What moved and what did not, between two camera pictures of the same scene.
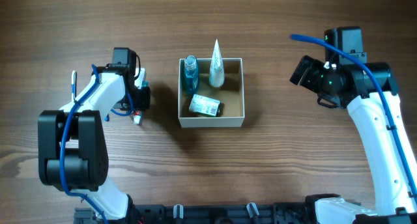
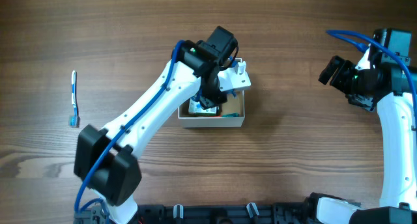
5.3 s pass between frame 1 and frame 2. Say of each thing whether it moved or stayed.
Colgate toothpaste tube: moved
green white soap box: stayed
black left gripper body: moved
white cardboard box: stayed
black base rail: stayed
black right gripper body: moved
